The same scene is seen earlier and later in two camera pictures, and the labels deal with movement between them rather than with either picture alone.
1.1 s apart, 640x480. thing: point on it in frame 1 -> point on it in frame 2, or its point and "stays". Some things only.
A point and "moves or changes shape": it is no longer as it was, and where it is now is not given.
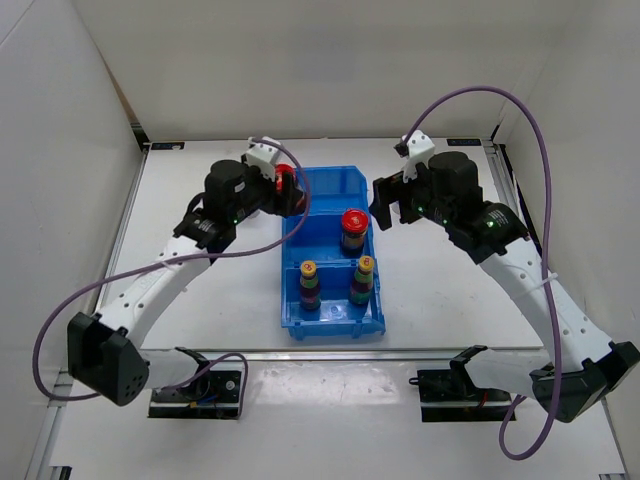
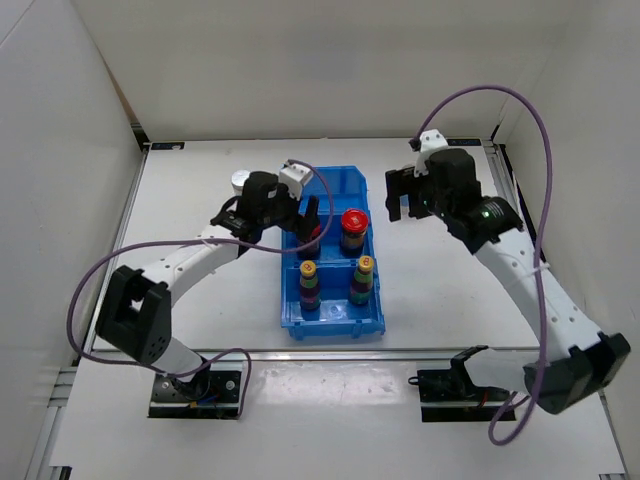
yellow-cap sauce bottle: (362, 286) stays
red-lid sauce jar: (355, 223) stays
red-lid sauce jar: (280, 169) moves or changes shape
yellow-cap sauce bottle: (309, 286) stays
